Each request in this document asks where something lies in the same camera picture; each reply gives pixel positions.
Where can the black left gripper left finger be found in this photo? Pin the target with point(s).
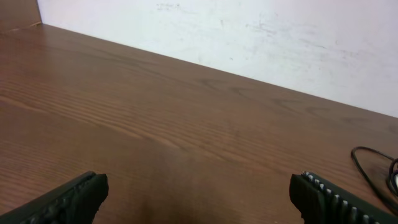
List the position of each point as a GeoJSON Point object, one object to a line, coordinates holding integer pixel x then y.
{"type": "Point", "coordinates": [75, 202]}

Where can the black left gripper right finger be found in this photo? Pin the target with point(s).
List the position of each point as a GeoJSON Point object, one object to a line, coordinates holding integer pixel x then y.
{"type": "Point", "coordinates": [322, 202]}

